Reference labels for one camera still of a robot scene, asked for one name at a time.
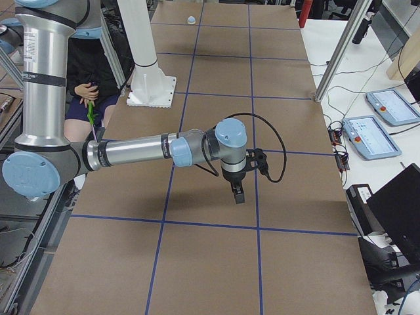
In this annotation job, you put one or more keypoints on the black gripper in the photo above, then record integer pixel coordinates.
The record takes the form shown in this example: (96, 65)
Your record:
(233, 178)

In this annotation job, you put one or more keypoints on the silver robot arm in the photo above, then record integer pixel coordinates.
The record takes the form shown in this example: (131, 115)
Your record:
(45, 159)

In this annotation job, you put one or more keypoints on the person's hand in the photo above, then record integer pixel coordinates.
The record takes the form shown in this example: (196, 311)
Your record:
(86, 92)

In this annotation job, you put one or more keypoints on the small circuit board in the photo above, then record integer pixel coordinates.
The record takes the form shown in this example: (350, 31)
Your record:
(335, 131)

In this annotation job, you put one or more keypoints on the black electronics box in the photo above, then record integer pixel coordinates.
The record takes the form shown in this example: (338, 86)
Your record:
(364, 220)

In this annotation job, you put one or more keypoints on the near teach pendant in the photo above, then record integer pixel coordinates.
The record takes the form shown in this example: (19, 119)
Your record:
(370, 138)

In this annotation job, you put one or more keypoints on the teach pendant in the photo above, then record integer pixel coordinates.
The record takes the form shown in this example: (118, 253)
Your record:
(370, 138)
(392, 107)

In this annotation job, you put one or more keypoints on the black laptop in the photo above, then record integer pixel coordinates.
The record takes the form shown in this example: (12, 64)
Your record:
(396, 207)

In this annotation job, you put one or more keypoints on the far teach pendant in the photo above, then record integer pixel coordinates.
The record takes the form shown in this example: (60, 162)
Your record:
(392, 107)

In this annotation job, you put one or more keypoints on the seated person in black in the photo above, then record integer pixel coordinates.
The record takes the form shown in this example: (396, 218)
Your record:
(87, 63)

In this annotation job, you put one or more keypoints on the red cylinder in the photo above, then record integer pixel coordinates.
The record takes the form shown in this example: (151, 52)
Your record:
(305, 10)

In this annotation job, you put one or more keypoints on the wooden board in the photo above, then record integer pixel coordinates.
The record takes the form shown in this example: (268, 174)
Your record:
(407, 59)

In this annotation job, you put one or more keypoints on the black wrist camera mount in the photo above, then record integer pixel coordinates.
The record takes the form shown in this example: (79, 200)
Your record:
(256, 159)

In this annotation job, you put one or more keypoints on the white pedestal column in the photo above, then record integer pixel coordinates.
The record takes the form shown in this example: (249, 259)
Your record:
(149, 85)

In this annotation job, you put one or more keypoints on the green handled tool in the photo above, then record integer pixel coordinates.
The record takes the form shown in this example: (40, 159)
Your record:
(91, 117)

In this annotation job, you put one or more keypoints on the aluminium frame post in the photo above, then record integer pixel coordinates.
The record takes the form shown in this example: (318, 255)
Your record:
(362, 12)

